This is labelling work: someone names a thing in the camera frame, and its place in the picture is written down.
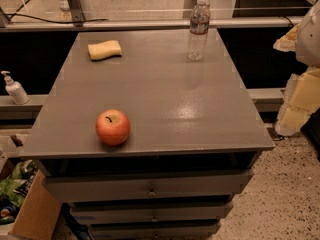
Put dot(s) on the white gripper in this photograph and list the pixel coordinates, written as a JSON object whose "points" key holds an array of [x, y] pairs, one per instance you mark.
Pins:
{"points": [[310, 39]]}

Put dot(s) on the clear plastic water bottle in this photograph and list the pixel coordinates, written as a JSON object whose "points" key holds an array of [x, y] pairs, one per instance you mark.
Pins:
{"points": [[198, 30]]}

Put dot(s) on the white pump dispenser bottle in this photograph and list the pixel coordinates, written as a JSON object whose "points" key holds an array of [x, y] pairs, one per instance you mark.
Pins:
{"points": [[15, 89]]}

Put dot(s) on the grey drawer cabinet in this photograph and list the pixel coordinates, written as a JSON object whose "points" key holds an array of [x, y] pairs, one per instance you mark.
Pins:
{"points": [[194, 137]]}

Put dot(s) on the red apple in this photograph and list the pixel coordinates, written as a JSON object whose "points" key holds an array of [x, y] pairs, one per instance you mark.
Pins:
{"points": [[112, 127]]}

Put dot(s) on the yellow sponge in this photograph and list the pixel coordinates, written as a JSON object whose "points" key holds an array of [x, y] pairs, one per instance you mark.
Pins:
{"points": [[104, 50]]}

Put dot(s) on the cardboard box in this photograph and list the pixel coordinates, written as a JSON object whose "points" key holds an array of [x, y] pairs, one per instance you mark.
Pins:
{"points": [[38, 215]]}

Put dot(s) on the green snack bags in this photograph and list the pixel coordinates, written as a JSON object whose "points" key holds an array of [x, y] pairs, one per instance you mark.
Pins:
{"points": [[14, 189]]}

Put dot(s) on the metal frame post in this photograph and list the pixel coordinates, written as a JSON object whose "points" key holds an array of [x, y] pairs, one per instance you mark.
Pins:
{"points": [[77, 16]]}

